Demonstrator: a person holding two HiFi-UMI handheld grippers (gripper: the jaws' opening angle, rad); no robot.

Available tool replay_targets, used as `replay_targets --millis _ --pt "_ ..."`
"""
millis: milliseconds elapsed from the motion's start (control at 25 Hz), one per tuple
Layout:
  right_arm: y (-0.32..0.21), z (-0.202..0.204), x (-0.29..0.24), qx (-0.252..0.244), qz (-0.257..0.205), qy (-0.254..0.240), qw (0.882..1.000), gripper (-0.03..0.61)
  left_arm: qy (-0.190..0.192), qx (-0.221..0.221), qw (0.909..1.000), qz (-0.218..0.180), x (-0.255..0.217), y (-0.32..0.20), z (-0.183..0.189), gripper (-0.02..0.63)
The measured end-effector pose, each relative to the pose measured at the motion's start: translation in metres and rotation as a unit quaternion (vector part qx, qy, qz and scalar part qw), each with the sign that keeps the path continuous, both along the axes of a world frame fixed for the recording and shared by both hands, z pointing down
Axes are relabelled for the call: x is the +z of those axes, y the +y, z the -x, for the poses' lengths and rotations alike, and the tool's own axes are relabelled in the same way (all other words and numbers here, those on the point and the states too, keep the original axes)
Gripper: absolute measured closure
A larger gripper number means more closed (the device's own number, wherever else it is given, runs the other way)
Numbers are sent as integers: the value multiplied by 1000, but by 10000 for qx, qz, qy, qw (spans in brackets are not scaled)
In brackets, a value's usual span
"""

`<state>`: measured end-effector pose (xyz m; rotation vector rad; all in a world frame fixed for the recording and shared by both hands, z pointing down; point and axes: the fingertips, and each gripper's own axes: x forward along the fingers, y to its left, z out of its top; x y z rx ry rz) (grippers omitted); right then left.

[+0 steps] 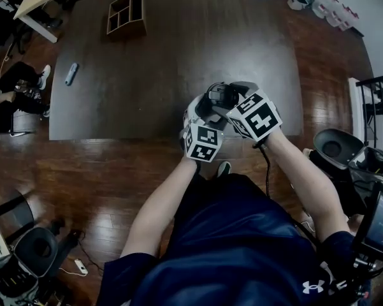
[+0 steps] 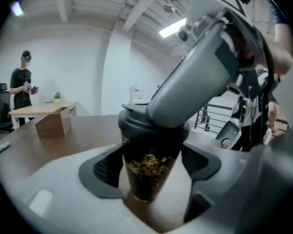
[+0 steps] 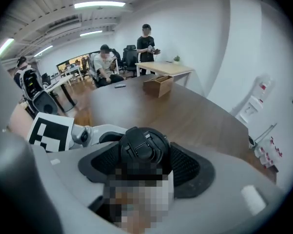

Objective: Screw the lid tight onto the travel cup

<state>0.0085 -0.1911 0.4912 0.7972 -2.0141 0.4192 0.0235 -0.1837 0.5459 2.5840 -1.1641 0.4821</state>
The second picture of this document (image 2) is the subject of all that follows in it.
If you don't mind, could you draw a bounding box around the black travel cup lid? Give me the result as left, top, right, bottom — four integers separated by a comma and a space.
117, 102, 191, 154

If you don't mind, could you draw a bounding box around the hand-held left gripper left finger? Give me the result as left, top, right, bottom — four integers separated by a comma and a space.
4, 143, 161, 234

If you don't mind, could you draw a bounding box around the white sign with red patch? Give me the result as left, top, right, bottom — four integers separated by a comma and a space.
130, 85, 143, 101

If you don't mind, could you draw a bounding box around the light wooden desk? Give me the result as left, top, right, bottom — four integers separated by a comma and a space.
8, 101, 79, 122

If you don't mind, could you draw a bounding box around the black office chair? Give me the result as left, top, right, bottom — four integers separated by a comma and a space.
0, 82, 16, 141

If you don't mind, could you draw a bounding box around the black gold-patterned travel cup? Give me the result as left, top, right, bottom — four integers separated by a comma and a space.
121, 132, 183, 203

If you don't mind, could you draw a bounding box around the black metal railing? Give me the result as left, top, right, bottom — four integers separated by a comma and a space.
194, 103, 235, 133

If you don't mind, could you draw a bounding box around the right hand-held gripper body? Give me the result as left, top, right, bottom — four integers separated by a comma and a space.
177, 0, 264, 101

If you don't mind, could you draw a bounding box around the open wooden box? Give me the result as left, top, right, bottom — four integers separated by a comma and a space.
35, 106, 72, 139

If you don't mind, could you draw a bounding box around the person's right forearm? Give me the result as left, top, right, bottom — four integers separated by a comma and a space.
264, 20, 293, 76

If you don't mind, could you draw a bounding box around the person's dark blue sleeve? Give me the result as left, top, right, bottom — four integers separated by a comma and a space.
265, 0, 293, 52

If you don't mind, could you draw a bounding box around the person's left forearm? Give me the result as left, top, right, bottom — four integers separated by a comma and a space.
267, 101, 280, 134

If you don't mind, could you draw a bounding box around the rectangular ceiling light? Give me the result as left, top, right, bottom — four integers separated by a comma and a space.
158, 18, 187, 38

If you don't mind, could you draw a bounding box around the person's torso in dark clothing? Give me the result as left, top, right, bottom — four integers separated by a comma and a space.
234, 68, 283, 153

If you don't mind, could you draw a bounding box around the pale blue flat object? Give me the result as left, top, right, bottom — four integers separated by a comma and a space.
0, 141, 11, 155

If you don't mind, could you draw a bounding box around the black cable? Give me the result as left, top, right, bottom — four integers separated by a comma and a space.
258, 33, 276, 145

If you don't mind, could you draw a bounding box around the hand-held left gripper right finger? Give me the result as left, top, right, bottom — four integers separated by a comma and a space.
165, 128, 293, 234

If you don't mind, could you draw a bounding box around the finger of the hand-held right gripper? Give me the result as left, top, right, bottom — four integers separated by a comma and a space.
147, 20, 240, 129
215, 97, 246, 151

